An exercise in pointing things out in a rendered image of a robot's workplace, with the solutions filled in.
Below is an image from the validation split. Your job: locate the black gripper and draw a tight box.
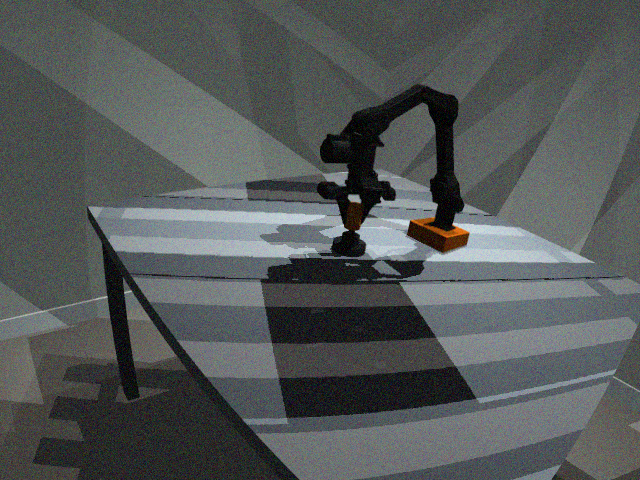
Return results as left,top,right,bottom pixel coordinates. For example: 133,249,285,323
317,163,396,225

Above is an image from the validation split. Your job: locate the black round pedestal with short shaft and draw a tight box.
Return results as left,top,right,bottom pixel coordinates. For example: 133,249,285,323
332,230,366,257

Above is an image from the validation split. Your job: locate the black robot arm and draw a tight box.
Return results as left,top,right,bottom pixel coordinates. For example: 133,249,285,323
320,84,465,231

